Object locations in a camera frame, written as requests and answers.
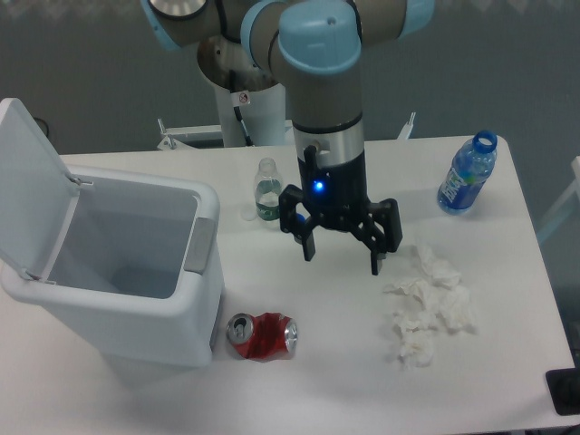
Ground crushed red soda can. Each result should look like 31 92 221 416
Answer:
226 313 298 361

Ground white furniture at right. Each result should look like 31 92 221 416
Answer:
536 156 579 245

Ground black device at edge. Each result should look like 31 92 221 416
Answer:
546 368 579 416

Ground clear bottle green label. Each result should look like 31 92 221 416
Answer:
254 158 284 225

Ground crumpled white tissue paper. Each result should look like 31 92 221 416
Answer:
383 244 479 369

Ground blue plastic drink bottle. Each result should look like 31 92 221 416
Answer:
437 130 498 215

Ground blue bottle cap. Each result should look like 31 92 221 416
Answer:
296 213 306 226

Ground white open trash bin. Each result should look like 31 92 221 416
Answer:
1 98 224 367

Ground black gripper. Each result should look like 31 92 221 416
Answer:
279 130 402 276

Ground white bottle cap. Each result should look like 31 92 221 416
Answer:
240 208 257 221

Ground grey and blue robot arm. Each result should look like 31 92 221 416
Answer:
141 1 435 272

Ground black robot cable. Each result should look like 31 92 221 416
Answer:
228 67 255 147

